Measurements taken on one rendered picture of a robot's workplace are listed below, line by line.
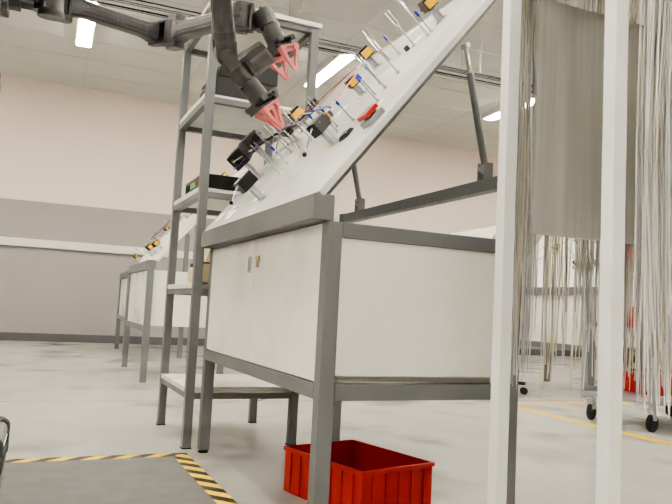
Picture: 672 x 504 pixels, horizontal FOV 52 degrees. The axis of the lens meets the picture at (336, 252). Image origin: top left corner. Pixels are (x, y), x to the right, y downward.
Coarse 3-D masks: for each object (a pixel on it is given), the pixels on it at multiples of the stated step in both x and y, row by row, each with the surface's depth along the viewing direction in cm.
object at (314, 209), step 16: (272, 208) 197; (288, 208) 185; (304, 208) 174; (320, 208) 169; (224, 224) 245; (240, 224) 226; (256, 224) 210; (272, 224) 196; (288, 224) 184; (304, 224) 180; (208, 240) 264; (224, 240) 243; (240, 240) 234
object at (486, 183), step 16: (480, 176) 210; (496, 176) 201; (432, 192) 233; (448, 192) 224; (464, 192) 215; (480, 192) 208; (368, 208) 276; (384, 208) 263; (400, 208) 252; (416, 208) 247
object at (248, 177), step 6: (246, 174) 222; (252, 174) 223; (240, 180) 221; (246, 180) 222; (252, 180) 222; (240, 186) 221; (246, 186) 222; (252, 186) 224; (234, 192) 222; (252, 192) 224; (258, 192) 224; (258, 198) 225
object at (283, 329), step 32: (320, 224) 174; (256, 256) 219; (288, 256) 194; (320, 256) 173; (256, 288) 218; (288, 288) 192; (256, 320) 215; (288, 320) 190; (256, 352) 213; (288, 352) 188
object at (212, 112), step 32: (256, 32) 316; (288, 32) 314; (224, 96) 291; (192, 128) 337; (224, 128) 338; (256, 128) 335; (192, 192) 295; (224, 192) 289; (192, 288) 279; (192, 320) 277; (192, 352) 276; (160, 384) 324; (192, 384) 276; (224, 384) 293; (256, 384) 300; (160, 416) 323; (192, 416) 275; (256, 416) 342; (288, 416) 294
